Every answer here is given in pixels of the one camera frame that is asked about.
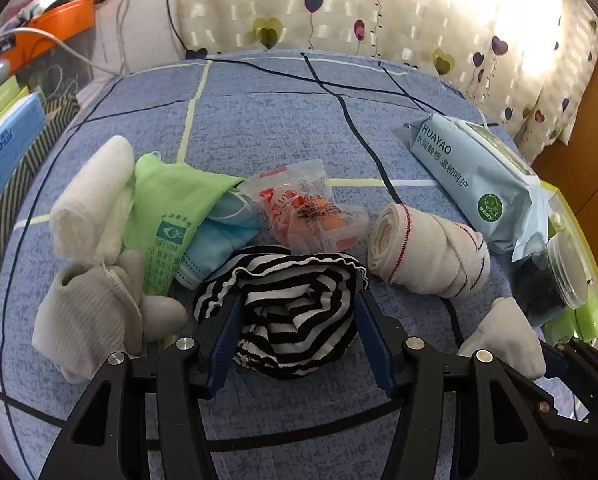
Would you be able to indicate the blue wet wipes pack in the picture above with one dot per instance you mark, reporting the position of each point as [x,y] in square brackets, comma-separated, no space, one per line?
[469,180]

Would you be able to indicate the white bandage roll red stripes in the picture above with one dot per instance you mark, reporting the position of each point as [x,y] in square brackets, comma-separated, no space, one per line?
[424,250]

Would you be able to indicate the blue box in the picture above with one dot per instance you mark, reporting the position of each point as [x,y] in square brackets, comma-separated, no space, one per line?
[11,140]

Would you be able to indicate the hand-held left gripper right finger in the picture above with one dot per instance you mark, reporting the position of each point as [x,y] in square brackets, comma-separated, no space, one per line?
[380,352]

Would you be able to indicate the clear plastic jar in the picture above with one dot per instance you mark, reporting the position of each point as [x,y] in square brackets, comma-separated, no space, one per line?
[554,275]

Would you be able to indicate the cream curtain with hearts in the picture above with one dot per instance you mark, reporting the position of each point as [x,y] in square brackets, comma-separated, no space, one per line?
[429,15]

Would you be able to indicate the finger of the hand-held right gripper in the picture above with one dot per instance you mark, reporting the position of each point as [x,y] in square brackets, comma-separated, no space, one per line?
[569,417]
[556,360]

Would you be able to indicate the wooden wardrobe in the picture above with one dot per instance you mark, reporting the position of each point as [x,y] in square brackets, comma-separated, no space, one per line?
[586,150]

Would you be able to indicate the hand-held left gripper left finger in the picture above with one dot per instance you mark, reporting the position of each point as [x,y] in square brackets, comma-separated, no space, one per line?
[224,350]

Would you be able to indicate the green cloth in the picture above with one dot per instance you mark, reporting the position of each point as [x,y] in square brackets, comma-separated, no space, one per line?
[171,210]

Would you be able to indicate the yellow-green plastic basket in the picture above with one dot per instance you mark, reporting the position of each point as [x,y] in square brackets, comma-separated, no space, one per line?
[586,310]

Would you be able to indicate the striped bag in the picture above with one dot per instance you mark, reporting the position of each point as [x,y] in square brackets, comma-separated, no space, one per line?
[14,210]

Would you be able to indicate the white ribbed sock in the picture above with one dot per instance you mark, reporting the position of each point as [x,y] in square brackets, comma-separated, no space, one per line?
[84,320]

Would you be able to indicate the blue checked bed sheet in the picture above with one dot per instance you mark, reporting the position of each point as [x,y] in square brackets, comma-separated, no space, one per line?
[289,125]

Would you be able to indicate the clear packet of orange earplugs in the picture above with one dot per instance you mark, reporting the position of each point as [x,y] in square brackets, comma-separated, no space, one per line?
[304,210]

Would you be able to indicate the black white striped cloth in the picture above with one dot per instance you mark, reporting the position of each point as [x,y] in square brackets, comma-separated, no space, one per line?
[289,305]

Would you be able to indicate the orange plastic bin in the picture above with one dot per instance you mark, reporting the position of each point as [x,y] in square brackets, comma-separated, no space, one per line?
[54,22]

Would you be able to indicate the grey sock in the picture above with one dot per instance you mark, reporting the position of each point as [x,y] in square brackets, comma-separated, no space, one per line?
[161,312]

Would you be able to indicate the white rolled towel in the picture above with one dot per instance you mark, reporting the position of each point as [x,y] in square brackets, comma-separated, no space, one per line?
[91,200]

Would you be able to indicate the blue face mask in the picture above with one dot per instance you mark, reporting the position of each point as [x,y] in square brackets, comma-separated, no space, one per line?
[219,247]

